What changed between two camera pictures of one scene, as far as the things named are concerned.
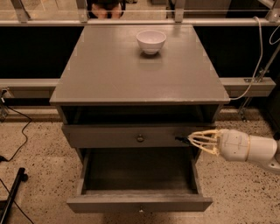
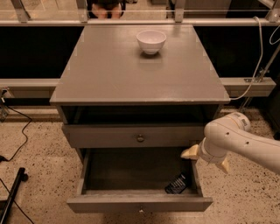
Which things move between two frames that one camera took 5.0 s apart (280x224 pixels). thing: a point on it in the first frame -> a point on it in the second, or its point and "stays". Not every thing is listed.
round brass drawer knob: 140,138 stays
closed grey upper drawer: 131,136 stays
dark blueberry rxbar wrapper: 183,139 -> 178,185
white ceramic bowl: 150,40 stays
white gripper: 234,144 -> 207,154
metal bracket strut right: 262,74 stays
